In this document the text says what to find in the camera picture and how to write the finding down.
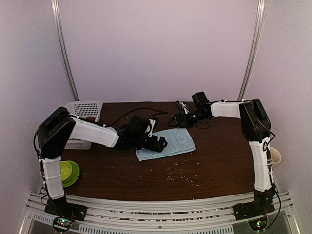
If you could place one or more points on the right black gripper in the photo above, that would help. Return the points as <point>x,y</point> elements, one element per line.
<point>178,125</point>

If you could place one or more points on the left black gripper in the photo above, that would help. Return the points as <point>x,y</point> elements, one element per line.
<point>159,147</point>

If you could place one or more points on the light blue towel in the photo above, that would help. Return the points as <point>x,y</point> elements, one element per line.
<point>179,142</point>

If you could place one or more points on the rust brown towel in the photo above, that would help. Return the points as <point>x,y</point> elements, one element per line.
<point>90,119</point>

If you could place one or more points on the white perforated plastic basket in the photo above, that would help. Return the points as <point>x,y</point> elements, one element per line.
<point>84,109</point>

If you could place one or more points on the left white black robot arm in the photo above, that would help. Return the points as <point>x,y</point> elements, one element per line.
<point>52,135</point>

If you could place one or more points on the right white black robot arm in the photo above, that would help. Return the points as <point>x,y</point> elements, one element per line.
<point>256,129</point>

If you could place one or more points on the green plate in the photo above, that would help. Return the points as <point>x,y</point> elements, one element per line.
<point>74,176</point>

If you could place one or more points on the green bowl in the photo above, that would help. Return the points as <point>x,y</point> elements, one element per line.
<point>66,170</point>

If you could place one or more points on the patterned paper cup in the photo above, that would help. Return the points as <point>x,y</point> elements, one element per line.
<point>275,155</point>

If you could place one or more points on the left round circuit board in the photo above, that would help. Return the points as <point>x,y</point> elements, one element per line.
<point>61,224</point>

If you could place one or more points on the round circuit board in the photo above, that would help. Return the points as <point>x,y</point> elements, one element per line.
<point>61,224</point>
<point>258,225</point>

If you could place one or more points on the right round circuit board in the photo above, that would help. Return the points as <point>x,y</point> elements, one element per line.
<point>258,225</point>

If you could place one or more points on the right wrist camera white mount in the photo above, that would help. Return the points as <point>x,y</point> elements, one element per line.
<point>183,107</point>

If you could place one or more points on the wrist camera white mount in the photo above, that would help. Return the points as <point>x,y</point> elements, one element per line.
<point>153,122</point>
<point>183,107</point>

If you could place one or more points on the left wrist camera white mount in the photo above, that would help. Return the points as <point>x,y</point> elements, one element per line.
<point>153,122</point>

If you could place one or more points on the aluminium front rail frame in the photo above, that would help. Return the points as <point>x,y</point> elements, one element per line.
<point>202,216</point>

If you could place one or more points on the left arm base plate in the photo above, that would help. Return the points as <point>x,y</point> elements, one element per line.
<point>69,211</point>

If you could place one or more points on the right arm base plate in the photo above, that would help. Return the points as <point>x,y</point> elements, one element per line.
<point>249,210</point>

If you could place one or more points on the right aluminium corner post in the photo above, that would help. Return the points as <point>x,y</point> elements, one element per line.
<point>254,48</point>

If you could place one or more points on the aluminium corner post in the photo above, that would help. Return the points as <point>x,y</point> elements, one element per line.
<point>64,54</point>
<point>254,48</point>

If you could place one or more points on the left aluminium corner post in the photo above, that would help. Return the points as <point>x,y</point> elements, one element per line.
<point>64,54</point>

